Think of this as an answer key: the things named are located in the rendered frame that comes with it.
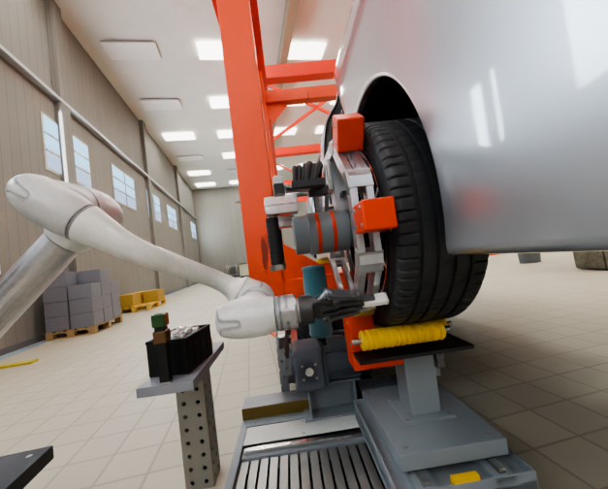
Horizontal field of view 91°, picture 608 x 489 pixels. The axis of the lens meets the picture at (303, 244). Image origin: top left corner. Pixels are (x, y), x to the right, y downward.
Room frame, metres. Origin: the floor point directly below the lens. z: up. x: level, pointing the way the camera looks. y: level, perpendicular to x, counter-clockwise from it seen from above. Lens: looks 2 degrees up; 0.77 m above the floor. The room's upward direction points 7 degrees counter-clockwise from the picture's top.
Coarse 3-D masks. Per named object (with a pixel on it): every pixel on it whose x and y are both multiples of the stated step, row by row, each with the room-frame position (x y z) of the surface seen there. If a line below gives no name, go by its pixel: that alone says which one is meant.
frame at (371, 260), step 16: (336, 160) 0.85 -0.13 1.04; (352, 160) 0.84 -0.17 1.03; (352, 176) 0.74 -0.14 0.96; (368, 176) 0.74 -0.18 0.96; (352, 192) 0.74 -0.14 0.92; (368, 192) 0.74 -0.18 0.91; (352, 208) 0.74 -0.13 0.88; (352, 224) 0.76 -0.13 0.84; (336, 256) 1.24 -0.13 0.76; (368, 256) 0.74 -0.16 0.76; (336, 272) 1.18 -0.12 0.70; (368, 272) 0.76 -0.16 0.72; (336, 288) 1.17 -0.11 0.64; (352, 288) 1.12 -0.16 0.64; (368, 288) 0.85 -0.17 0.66
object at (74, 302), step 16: (64, 272) 4.67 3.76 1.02; (80, 272) 5.01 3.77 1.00; (96, 272) 5.05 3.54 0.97; (48, 288) 4.62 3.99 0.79; (64, 288) 4.66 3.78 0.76; (80, 288) 4.70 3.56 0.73; (96, 288) 4.90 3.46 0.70; (112, 288) 5.48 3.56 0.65; (48, 304) 4.62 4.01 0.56; (64, 304) 4.65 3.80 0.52; (80, 304) 4.70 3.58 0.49; (96, 304) 4.85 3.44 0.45; (112, 304) 5.42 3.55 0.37; (48, 320) 4.62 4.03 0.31; (64, 320) 4.65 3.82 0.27; (80, 320) 4.69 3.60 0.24; (96, 320) 4.80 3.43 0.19; (48, 336) 4.60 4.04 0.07
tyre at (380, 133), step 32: (384, 128) 0.79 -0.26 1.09; (416, 128) 0.78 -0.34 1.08; (384, 160) 0.72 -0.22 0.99; (416, 160) 0.71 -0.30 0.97; (384, 192) 0.73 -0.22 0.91; (416, 192) 0.69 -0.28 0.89; (416, 224) 0.69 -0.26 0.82; (416, 256) 0.70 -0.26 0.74; (448, 256) 0.71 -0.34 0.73; (480, 256) 0.72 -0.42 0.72; (416, 288) 0.75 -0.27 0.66; (448, 288) 0.77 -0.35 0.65; (384, 320) 0.89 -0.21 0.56; (416, 320) 0.90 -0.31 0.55
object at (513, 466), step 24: (360, 408) 1.22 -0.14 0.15; (384, 456) 0.93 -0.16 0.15; (504, 456) 0.87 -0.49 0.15; (384, 480) 0.88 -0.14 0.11; (408, 480) 0.83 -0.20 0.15; (432, 480) 0.79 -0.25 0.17; (456, 480) 0.77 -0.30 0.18; (480, 480) 0.77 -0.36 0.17; (504, 480) 0.78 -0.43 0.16; (528, 480) 0.78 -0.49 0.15
